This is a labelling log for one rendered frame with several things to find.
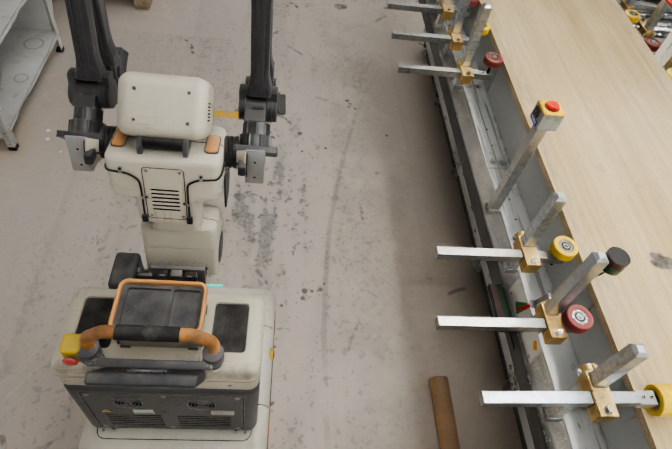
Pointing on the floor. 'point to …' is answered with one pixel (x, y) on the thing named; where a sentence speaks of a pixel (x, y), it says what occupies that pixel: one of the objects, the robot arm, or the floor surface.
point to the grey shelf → (22, 33)
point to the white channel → (665, 51)
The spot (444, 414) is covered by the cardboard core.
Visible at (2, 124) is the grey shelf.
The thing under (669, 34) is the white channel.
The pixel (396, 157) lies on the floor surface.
